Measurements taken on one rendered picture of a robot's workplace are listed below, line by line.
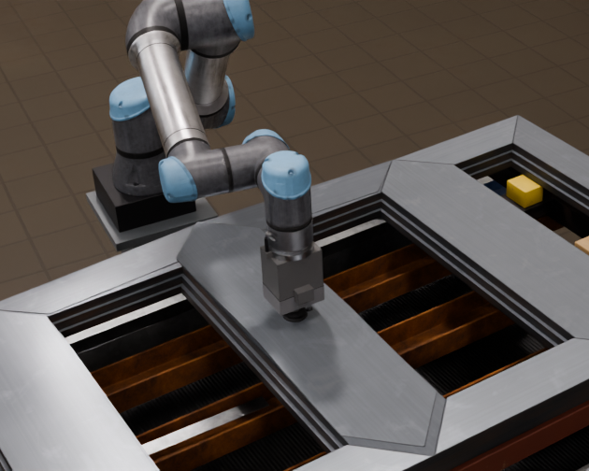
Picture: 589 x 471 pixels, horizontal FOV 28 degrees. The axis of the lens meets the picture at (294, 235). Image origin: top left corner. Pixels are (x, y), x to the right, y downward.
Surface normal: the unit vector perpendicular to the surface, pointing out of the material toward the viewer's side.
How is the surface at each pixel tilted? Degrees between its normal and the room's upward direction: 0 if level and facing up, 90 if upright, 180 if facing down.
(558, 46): 0
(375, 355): 3
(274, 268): 90
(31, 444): 0
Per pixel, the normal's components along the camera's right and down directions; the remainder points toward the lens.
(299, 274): 0.47, 0.47
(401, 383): -0.04, -0.82
